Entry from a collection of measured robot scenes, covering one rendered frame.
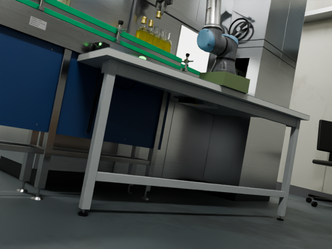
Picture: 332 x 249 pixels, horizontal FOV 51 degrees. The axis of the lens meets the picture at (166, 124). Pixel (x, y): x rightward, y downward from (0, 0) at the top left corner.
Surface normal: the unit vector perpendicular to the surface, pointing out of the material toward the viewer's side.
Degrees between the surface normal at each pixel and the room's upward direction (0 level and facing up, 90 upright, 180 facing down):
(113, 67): 90
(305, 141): 90
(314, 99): 90
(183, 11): 90
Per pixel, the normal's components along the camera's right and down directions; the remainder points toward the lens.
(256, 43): -0.67, -0.16
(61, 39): 0.72, 0.10
